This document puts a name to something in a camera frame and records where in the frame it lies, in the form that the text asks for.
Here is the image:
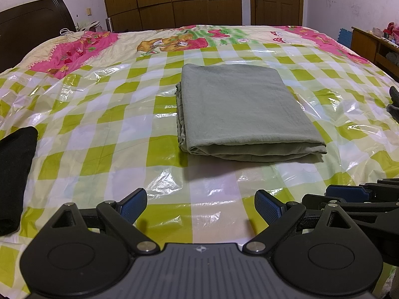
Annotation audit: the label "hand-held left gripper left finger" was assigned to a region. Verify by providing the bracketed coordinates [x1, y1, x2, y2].
[49, 188, 160, 255]

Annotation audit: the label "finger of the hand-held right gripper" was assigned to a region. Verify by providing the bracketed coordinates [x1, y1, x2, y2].
[325, 178, 399, 205]
[301, 194, 399, 217]

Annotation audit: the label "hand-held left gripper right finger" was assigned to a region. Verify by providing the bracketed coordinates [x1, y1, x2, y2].
[242, 189, 360, 255]

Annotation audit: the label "grey-green pants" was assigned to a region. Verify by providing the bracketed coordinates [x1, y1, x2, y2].
[175, 63, 328, 163]

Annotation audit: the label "dark grey folded cloth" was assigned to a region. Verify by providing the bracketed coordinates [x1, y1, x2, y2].
[386, 85, 399, 118]

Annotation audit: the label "black folded cloth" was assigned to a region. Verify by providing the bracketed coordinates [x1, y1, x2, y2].
[0, 126, 38, 236]

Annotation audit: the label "wooden side cabinet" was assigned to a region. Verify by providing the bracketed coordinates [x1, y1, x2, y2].
[352, 26, 399, 82]

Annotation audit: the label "blue foam mat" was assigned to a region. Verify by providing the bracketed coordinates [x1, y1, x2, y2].
[338, 27, 355, 49]

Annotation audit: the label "red cloth pile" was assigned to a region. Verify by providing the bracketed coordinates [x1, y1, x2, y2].
[383, 22, 399, 43]

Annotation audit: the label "printed checked bed sheet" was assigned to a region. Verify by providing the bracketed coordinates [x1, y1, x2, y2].
[0, 24, 399, 299]

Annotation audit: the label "white patterned bag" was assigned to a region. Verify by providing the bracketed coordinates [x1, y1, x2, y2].
[78, 20, 104, 32]

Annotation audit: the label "brown wooden door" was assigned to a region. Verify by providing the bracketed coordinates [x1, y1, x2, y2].
[249, 0, 304, 27]

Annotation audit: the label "dark wooden headboard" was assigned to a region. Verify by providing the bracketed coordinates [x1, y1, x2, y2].
[0, 0, 77, 74]

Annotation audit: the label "brown wooden wardrobe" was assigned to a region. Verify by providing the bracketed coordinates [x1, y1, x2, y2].
[100, 0, 243, 33]

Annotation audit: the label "white cable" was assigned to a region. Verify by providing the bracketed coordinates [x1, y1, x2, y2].
[59, 28, 85, 40]

